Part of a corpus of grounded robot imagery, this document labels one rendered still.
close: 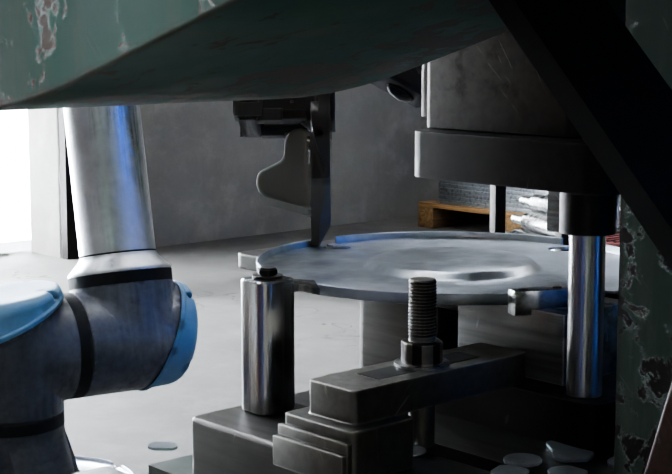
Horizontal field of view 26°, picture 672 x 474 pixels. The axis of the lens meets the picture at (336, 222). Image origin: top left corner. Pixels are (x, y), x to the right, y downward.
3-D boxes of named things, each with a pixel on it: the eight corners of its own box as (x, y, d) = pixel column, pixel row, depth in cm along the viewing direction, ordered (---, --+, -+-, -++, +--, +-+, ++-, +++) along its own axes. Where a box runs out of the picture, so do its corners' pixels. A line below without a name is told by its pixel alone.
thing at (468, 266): (462, 325, 87) (462, 312, 87) (177, 266, 109) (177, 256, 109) (732, 271, 107) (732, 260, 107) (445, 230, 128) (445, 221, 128)
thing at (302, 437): (272, 464, 85) (271, 290, 83) (468, 413, 96) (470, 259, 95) (341, 488, 80) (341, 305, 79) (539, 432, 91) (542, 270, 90)
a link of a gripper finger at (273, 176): (257, 245, 117) (258, 134, 119) (330, 245, 117) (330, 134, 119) (254, 238, 114) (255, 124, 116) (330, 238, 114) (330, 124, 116)
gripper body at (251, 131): (240, 146, 123) (242, 10, 125) (342, 146, 123) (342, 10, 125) (233, 123, 115) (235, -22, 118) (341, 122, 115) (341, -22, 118)
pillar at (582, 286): (558, 394, 89) (562, 166, 87) (580, 388, 90) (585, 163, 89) (586, 400, 87) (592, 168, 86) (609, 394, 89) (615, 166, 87)
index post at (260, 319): (237, 409, 97) (236, 267, 96) (272, 401, 99) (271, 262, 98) (264, 417, 95) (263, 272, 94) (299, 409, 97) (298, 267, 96)
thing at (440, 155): (404, 213, 97) (405, 130, 96) (592, 190, 110) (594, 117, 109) (599, 239, 85) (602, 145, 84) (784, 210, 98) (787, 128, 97)
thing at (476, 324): (457, 361, 98) (458, 294, 97) (596, 330, 108) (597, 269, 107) (562, 386, 91) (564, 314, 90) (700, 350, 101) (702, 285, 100)
